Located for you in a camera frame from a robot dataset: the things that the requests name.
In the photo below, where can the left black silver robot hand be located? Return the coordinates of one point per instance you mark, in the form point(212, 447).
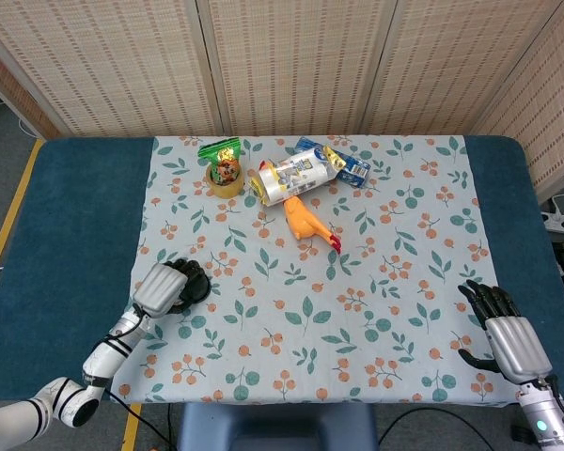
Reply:
point(160, 289)

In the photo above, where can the green snack packet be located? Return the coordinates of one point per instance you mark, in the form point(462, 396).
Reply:
point(218, 151)

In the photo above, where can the teal table cover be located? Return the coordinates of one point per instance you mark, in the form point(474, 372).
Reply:
point(75, 211)

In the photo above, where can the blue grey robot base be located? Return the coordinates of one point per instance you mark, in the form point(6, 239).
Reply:
point(272, 427)

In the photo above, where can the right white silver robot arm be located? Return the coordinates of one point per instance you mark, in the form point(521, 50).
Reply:
point(543, 418)

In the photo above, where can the blue white drink carton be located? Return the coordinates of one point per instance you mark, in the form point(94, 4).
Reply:
point(355, 171)

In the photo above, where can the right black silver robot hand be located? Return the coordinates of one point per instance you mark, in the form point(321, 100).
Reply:
point(517, 347)

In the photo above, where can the clear yellowish tape roll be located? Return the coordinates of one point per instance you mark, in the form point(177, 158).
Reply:
point(225, 190)

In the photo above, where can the bamboo folding screen panel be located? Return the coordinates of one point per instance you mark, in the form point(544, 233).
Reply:
point(550, 127)
point(451, 66)
point(9, 89)
point(113, 66)
point(296, 66)

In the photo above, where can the floral print tablecloth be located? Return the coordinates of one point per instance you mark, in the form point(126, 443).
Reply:
point(310, 305)

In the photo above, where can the yellow rubber chicken toy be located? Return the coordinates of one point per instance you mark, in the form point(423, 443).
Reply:
point(301, 221)

